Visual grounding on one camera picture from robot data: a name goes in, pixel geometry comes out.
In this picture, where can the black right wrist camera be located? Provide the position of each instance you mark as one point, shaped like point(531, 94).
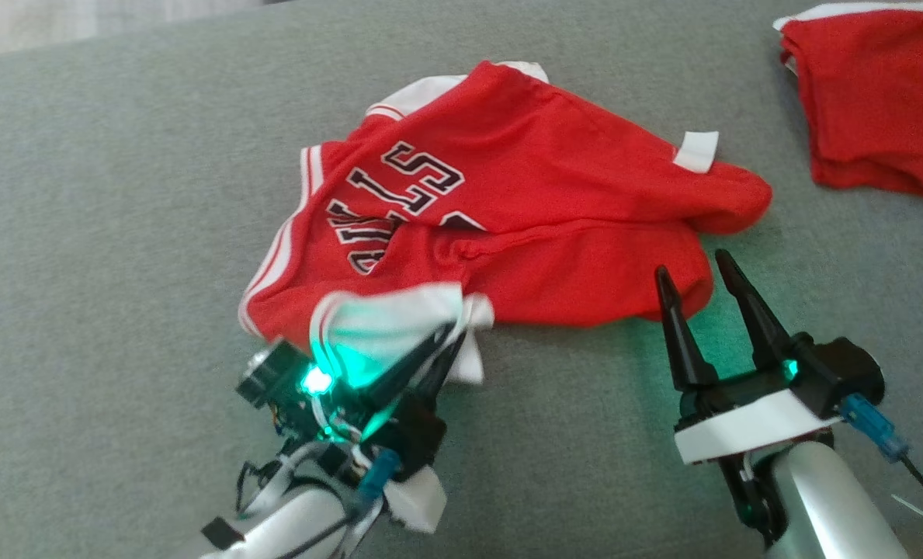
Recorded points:
point(849, 376)

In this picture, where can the small red shorts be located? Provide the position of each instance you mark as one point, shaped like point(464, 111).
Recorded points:
point(880, 101)

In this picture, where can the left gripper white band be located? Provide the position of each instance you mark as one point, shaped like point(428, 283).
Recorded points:
point(414, 442)

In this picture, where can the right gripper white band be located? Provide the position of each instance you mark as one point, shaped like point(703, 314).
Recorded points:
point(748, 427)

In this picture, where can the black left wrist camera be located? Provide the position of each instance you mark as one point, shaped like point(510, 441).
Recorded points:
point(271, 373)

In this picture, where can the red basketball jersey white trim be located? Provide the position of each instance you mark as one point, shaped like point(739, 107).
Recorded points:
point(554, 155)

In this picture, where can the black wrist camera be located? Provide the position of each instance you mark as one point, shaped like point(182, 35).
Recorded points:
point(849, 376)
point(271, 373)

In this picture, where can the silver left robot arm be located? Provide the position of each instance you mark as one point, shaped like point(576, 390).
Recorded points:
point(290, 528)

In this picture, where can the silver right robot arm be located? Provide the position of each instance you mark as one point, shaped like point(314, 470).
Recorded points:
point(826, 505)

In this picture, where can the large grey sofa ottoman cushion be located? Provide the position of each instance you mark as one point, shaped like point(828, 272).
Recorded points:
point(119, 233)

